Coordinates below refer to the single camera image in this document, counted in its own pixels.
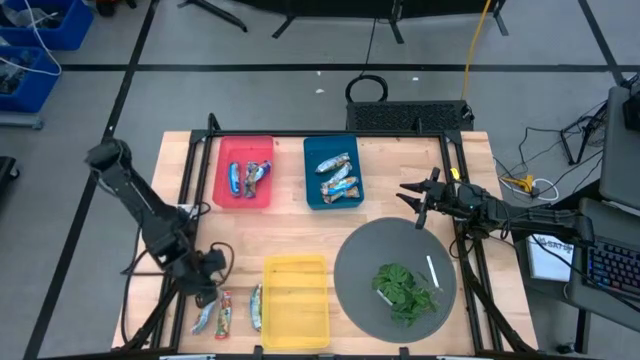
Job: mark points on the green leafy plant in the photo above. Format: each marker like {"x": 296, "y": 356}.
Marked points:
{"x": 400, "y": 292}

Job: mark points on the brown blue granola bar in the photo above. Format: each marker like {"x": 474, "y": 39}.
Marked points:
{"x": 249, "y": 182}

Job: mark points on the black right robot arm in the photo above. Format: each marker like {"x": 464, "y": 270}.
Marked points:
{"x": 540, "y": 220}

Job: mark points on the yellow power plug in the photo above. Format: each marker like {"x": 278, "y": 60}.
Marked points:
{"x": 517, "y": 183}

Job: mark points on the small yellow tag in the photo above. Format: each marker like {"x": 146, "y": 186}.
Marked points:
{"x": 454, "y": 173}

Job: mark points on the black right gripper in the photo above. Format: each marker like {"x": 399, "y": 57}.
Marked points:
{"x": 447, "y": 197}

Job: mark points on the white paper sign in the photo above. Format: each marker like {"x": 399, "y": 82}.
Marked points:
{"x": 547, "y": 260}

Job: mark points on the black perforated computer case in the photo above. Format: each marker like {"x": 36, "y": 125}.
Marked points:
{"x": 410, "y": 116}

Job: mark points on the brown silver granola bar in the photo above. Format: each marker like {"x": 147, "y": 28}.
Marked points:
{"x": 345, "y": 195}

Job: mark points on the black backdrop panel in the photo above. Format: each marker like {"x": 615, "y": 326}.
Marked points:
{"x": 370, "y": 6}

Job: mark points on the yellow plastic bin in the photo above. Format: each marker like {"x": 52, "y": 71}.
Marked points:
{"x": 295, "y": 302}

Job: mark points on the green silver granola bar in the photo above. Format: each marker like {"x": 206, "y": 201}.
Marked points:
{"x": 256, "y": 307}

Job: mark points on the red plastic bin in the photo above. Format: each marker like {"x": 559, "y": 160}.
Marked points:
{"x": 250, "y": 147}

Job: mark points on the backlit black keyboard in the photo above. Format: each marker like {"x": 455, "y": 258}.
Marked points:
{"x": 617, "y": 267}

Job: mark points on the black stand leg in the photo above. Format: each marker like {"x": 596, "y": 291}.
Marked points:
{"x": 215, "y": 12}

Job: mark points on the teal plastic bin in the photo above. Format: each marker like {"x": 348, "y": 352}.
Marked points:
{"x": 325, "y": 147}

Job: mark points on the grey monitor back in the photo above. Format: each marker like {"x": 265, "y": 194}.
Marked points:
{"x": 617, "y": 160}

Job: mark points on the red orange granola bar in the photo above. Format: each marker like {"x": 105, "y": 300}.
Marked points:
{"x": 223, "y": 315}

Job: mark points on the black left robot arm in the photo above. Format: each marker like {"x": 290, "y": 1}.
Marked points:
{"x": 142, "y": 205}

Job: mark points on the grey round woven mat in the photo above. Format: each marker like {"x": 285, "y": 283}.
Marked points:
{"x": 365, "y": 260}

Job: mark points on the black metal table frame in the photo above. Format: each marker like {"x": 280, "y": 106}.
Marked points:
{"x": 192, "y": 165}

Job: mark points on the blue storage crate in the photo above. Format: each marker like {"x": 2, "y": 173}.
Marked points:
{"x": 60, "y": 25}
{"x": 35, "y": 82}

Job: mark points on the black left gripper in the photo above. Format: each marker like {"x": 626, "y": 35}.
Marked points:
{"x": 202, "y": 270}

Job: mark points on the grey desk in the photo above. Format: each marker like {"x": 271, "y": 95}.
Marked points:
{"x": 600, "y": 310}

